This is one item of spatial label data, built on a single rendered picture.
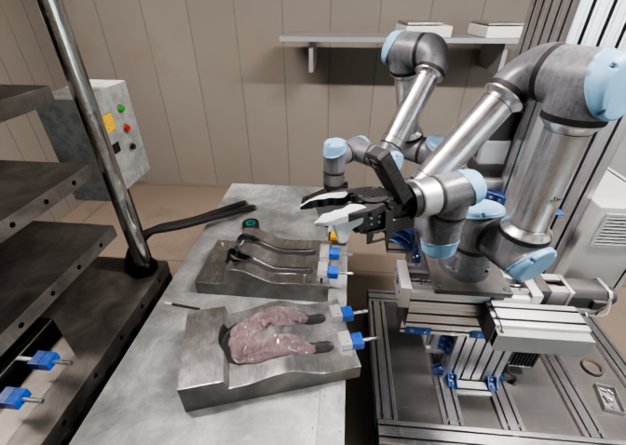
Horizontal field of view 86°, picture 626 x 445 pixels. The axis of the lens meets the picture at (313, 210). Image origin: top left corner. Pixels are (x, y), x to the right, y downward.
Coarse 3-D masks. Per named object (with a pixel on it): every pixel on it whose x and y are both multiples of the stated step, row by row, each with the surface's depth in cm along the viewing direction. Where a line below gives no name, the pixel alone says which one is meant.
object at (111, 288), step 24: (96, 264) 145; (120, 264) 145; (168, 264) 148; (72, 288) 134; (96, 288) 134; (120, 288) 134; (144, 288) 134; (48, 312) 124; (72, 312) 124; (96, 312) 124; (120, 312) 124; (72, 336) 115; (96, 336) 115; (120, 336) 119; (72, 360) 107; (96, 360) 107; (72, 384) 101; (48, 408) 95; (72, 408) 97; (24, 432) 90; (48, 432) 90
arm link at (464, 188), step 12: (444, 180) 64; (456, 180) 64; (468, 180) 64; (480, 180) 65; (444, 192) 62; (456, 192) 63; (468, 192) 64; (480, 192) 65; (444, 204) 63; (456, 204) 64; (468, 204) 66; (444, 216) 67; (456, 216) 66
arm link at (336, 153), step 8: (328, 144) 108; (336, 144) 108; (344, 144) 108; (328, 152) 109; (336, 152) 108; (344, 152) 109; (328, 160) 110; (336, 160) 110; (344, 160) 111; (328, 168) 112; (336, 168) 111; (344, 168) 113
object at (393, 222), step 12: (360, 192) 61; (372, 192) 61; (384, 192) 60; (420, 192) 61; (360, 204) 58; (396, 204) 61; (408, 204) 63; (420, 204) 61; (384, 216) 60; (396, 216) 63; (408, 216) 63; (360, 228) 62; (372, 228) 61; (384, 228) 61; (396, 228) 64; (408, 228) 65; (372, 240) 60
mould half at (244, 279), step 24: (264, 240) 138; (288, 240) 144; (312, 240) 142; (216, 264) 134; (240, 264) 123; (288, 264) 131; (312, 264) 130; (216, 288) 127; (240, 288) 126; (264, 288) 124; (288, 288) 123; (312, 288) 122
